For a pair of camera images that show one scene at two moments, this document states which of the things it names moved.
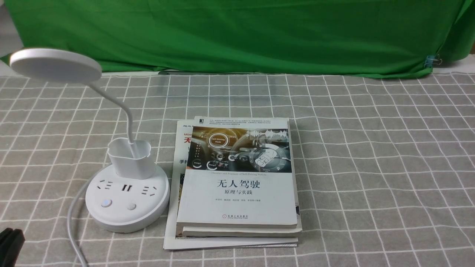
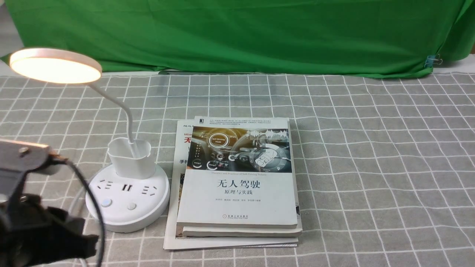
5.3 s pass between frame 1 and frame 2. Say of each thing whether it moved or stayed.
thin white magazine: stayed
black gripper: moved
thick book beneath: stayed
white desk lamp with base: stayed
